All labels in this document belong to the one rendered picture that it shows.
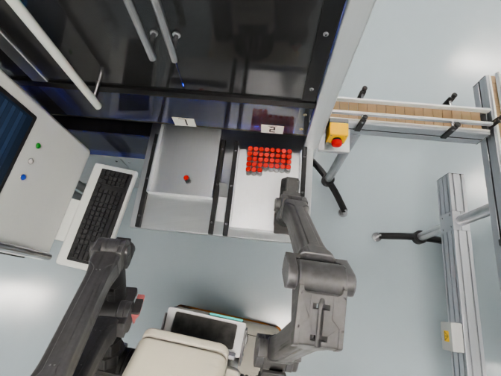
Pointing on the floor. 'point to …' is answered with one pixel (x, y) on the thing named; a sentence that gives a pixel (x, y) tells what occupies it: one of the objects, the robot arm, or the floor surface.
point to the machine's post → (338, 66)
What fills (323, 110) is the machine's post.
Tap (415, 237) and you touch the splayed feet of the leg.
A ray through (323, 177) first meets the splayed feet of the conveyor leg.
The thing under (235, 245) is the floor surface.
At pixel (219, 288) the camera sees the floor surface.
